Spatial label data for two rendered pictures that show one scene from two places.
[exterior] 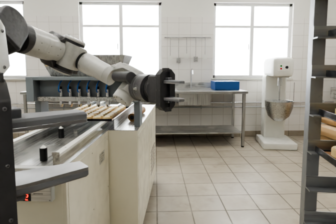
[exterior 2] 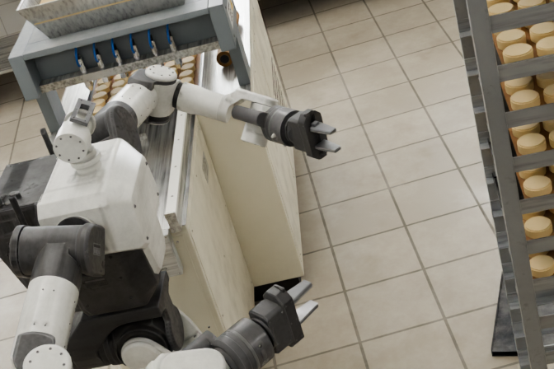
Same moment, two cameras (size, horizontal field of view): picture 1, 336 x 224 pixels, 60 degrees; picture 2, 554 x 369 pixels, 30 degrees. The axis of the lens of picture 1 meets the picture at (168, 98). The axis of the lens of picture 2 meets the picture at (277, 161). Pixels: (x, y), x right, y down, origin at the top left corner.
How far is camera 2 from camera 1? 1.65 m
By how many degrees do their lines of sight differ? 23
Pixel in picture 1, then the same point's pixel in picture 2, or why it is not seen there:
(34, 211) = not seen: hidden behind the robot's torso
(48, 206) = (176, 280)
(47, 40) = (143, 107)
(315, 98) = (483, 127)
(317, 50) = (474, 81)
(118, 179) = (239, 189)
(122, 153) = (234, 143)
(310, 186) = (497, 209)
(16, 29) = (130, 132)
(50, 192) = (177, 263)
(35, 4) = not seen: outside the picture
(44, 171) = (300, 311)
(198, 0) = not seen: outside the picture
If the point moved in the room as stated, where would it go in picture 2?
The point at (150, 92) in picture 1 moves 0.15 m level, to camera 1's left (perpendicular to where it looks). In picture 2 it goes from (295, 139) to (233, 155)
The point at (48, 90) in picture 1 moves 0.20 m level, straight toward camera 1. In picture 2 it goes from (54, 65) to (70, 82)
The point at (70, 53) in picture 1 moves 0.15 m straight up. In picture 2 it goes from (165, 98) to (145, 42)
